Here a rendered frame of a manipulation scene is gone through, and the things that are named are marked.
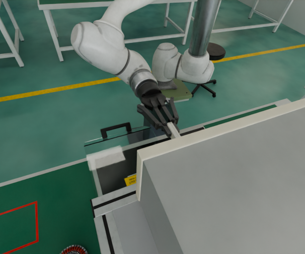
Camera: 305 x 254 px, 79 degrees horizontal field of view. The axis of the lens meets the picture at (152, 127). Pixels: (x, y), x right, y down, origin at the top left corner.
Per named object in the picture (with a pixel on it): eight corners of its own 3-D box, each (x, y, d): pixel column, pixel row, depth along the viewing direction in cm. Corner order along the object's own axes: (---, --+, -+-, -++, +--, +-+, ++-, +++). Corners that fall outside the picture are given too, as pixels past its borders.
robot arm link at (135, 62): (142, 96, 72) (115, 82, 63) (129, 73, 81) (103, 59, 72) (160, 74, 68) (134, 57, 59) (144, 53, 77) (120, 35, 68)
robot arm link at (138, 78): (129, 92, 69) (134, 103, 65) (128, 71, 62) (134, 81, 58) (151, 87, 71) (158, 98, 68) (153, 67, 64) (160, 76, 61)
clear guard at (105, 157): (84, 142, 68) (80, 132, 64) (144, 126, 76) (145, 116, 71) (106, 236, 50) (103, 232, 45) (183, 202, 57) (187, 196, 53)
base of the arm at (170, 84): (141, 77, 137) (141, 70, 133) (169, 75, 142) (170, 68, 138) (147, 91, 125) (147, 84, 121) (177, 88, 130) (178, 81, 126)
